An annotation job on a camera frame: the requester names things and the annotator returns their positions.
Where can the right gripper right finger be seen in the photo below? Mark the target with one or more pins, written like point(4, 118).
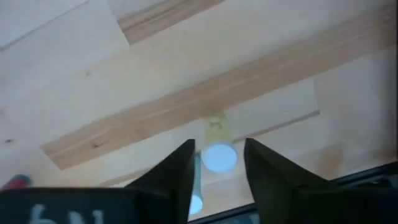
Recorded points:
point(286, 193)

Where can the greenish white ball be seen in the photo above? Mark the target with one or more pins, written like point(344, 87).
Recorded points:
point(14, 183)

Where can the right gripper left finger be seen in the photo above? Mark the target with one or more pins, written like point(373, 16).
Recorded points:
point(168, 193)

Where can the yellow bottle yellow pills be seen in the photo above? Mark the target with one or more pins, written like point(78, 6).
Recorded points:
point(219, 157)

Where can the teal bottle white pills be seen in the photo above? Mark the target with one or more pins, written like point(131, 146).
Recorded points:
point(198, 203)

